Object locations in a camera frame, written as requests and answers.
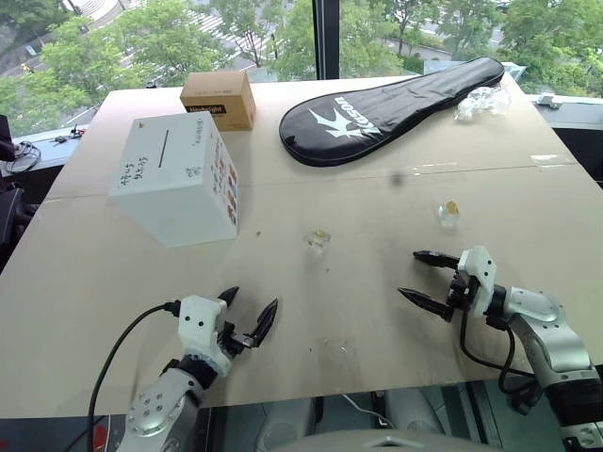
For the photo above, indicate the clear glass with yellowish content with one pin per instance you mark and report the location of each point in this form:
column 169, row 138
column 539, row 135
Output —
column 447, row 214

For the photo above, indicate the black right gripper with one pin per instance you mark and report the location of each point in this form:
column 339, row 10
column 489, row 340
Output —
column 459, row 294

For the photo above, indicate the dark window frame post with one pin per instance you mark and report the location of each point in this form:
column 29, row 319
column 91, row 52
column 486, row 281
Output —
column 326, row 37

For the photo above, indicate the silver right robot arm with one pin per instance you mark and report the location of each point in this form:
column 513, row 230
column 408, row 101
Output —
column 556, row 348

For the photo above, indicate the white slotted box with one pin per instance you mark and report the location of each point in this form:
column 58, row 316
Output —
column 165, row 188

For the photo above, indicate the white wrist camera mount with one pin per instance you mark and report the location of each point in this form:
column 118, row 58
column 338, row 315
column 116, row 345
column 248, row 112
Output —
column 200, row 325
column 480, row 273

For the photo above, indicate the brown cardboard box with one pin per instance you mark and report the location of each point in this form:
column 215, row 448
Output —
column 216, row 89

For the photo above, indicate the bunch of keys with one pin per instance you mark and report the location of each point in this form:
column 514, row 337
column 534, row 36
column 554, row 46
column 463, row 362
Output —
column 68, row 134

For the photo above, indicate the grey rounded robot body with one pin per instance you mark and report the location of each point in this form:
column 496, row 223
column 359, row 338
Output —
column 381, row 443

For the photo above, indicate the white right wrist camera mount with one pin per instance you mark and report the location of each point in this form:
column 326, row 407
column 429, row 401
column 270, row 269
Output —
column 480, row 273

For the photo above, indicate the black racket cover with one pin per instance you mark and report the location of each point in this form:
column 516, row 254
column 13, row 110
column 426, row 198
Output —
column 377, row 117

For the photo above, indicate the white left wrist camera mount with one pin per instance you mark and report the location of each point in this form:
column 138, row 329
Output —
column 200, row 325

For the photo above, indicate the small clear candy left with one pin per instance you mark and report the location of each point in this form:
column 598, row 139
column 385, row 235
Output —
column 316, row 237

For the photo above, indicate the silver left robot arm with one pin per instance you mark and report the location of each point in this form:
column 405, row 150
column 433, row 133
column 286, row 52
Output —
column 155, row 405

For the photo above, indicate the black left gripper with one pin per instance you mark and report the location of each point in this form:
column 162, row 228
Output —
column 233, row 343

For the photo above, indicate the crumpled clear plastic wrap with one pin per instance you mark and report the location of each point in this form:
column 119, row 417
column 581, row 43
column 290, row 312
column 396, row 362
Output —
column 480, row 103

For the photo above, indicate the black chair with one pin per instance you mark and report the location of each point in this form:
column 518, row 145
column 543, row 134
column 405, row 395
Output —
column 11, row 221

